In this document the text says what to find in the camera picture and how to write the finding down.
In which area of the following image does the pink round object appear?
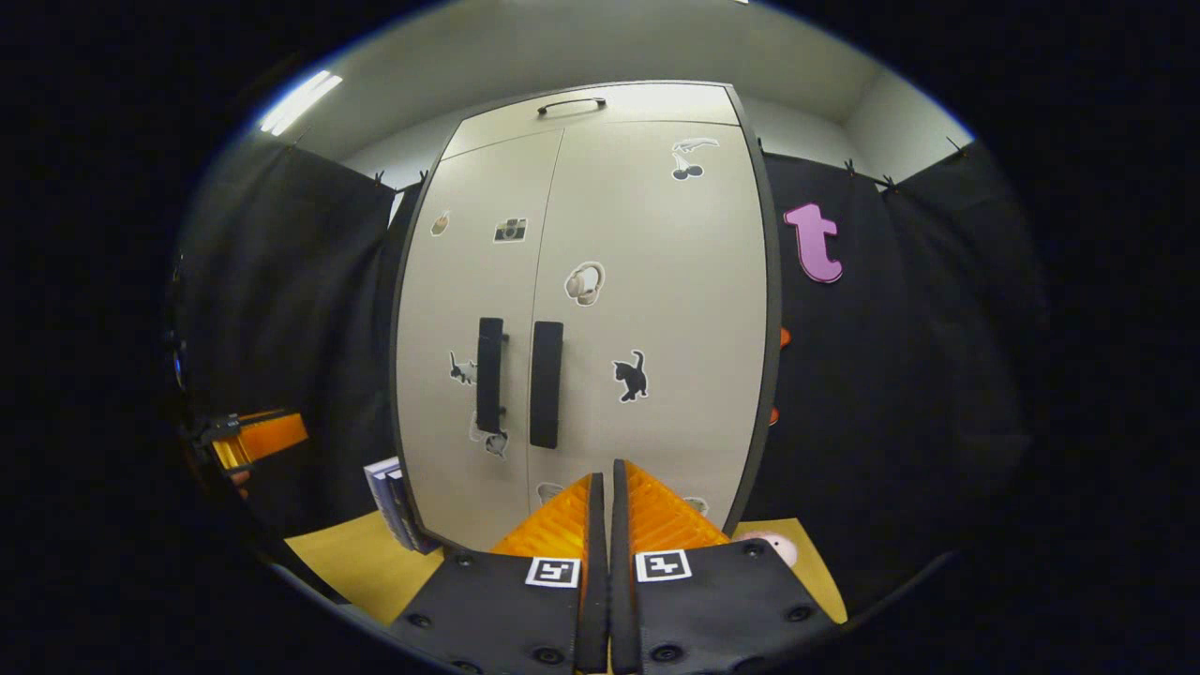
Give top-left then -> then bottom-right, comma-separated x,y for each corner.
741,531 -> 800,569

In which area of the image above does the beige door with camera sticker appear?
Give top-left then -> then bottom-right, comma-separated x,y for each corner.
397,128 -> 565,552

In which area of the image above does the beige door with headphones sticker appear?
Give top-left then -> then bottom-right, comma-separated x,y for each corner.
525,120 -> 772,535

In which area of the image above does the blue white flat box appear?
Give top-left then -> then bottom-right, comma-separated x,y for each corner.
364,457 -> 442,556

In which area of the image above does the beige cabinet drawer front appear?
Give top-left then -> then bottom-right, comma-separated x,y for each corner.
441,82 -> 742,160

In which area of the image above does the black door handle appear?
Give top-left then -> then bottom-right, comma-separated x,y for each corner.
530,321 -> 565,450
475,317 -> 510,434

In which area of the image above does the black backdrop cloth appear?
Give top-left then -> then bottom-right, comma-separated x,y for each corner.
169,131 -> 1051,601

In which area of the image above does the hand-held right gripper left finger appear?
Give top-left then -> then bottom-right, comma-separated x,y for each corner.
387,472 -> 610,675

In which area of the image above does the beige double-door shoe cabinet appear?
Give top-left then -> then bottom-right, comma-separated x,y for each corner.
389,80 -> 784,554

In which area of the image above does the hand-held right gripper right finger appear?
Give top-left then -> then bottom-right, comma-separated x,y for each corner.
609,457 -> 840,675

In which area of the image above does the long ceiling light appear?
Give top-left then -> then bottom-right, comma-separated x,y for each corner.
260,70 -> 344,137

